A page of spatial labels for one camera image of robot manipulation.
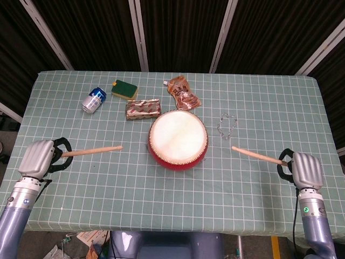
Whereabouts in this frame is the orange snack packet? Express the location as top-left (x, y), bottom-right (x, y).
top-left (86, 242), bottom-right (105, 259)

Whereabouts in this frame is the silver foil packet red print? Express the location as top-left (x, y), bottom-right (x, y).
top-left (125, 98), bottom-right (162, 121)

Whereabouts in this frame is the white printed paper sheet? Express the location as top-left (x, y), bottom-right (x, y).
top-left (76, 230), bottom-right (110, 248)

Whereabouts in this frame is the wooden drumstick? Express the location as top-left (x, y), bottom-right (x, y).
top-left (231, 146), bottom-right (288, 166)
top-left (61, 145), bottom-right (124, 158)

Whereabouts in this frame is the crumpled clear plastic bag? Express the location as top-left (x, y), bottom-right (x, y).
top-left (43, 244), bottom-right (67, 259)

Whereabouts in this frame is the brown sauce pouch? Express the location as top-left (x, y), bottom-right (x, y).
top-left (163, 76), bottom-right (202, 111)

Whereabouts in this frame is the white partition frame post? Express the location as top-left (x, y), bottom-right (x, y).
top-left (18, 0), bottom-right (75, 71)
top-left (128, 0), bottom-right (149, 72)
top-left (0, 101), bottom-right (24, 124)
top-left (209, 0), bottom-right (239, 73)
top-left (295, 18), bottom-right (345, 76)

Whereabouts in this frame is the green and yellow sponge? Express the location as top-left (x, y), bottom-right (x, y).
top-left (111, 79), bottom-right (139, 101)

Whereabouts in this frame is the green checked tablecloth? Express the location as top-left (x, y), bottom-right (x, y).
top-left (0, 70), bottom-right (345, 241)

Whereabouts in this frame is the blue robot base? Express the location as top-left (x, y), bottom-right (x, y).
top-left (107, 230), bottom-right (224, 259)

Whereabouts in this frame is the white table leg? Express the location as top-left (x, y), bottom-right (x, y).
top-left (236, 236), bottom-right (244, 259)

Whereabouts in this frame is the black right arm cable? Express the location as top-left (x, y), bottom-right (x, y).
top-left (292, 188), bottom-right (300, 253)

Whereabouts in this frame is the red drum with white skin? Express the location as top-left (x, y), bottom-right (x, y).
top-left (147, 110), bottom-right (209, 172)

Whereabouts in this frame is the blue and silver drink can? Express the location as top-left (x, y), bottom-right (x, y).
top-left (81, 86), bottom-right (107, 115)

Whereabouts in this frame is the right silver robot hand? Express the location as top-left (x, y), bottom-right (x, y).
top-left (277, 148), bottom-right (324, 191)

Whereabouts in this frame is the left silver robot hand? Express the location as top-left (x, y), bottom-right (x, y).
top-left (17, 137), bottom-right (73, 179)

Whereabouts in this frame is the clear bead bracelet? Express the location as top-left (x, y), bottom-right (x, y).
top-left (217, 112), bottom-right (238, 140)

